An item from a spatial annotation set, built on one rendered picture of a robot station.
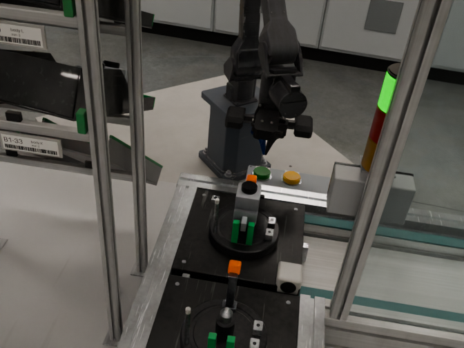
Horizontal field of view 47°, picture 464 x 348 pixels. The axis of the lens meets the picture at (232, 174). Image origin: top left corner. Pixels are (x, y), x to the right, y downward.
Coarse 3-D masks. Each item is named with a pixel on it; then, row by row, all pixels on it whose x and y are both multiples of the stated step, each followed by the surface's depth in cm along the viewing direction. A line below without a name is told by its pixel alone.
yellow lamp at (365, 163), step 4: (368, 140) 76; (368, 144) 76; (372, 144) 75; (376, 144) 75; (368, 148) 76; (372, 148) 75; (364, 152) 78; (368, 152) 76; (372, 152) 76; (364, 156) 78; (368, 156) 76; (372, 156) 76; (364, 160) 78; (368, 160) 77; (364, 164) 78; (368, 164) 77; (364, 168) 78; (368, 168) 77
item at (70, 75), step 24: (0, 72) 76; (24, 72) 75; (48, 72) 74; (72, 72) 73; (120, 72) 84; (0, 96) 76; (24, 96) 75; (48, 96) 74; (72, 96) 74; (120, 96) 86; (144, 96) 100; (72, 120) 74
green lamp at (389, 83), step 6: (390, 78) 69; (384, 84) 71; (390, 84) 69; (384, 90) 71; (390, 90) 70; (384, 96) 71; (390, 96) 70; (378, 102) 72; (384, 102) 71; (384, 108) 71
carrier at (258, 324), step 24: (168, 288) 95; (192, 288) 95; (216, 288) 96; (240, 288) 96; (168, 312) 91; (192, 312) 89; (216, 312) 89; (240, 312) 89; (264, 312) 92; (288, 312) 93; (168, 336) 87; (192, 336) 85; (216, 336) 79; (240, 336) 86; (264, 336) 86; (288, 336) 89
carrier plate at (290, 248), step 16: (208, 192) 117; (192, 208) 112; (208, 208) 113; (272, 208) 114; (288, 208) 115; (304, 208) 115; (192, 224) 108; (208, 224) 109; (288, 224) 110; (192, 240) 105; (208, 240) 105; (288, 240) 107; (176, 256) 101; (192, 256) 101; (208, 256) 102; (224, 256) 102; (272, 256) 103; (288, 256) 103; (176, 272) 99; (192, 272) 98; (208, 272) 98; (224, 272) 99; (240, 272) 99; (256, 272) 99; (272, 272) 100; (256, 288) 98; (272, 288) 98
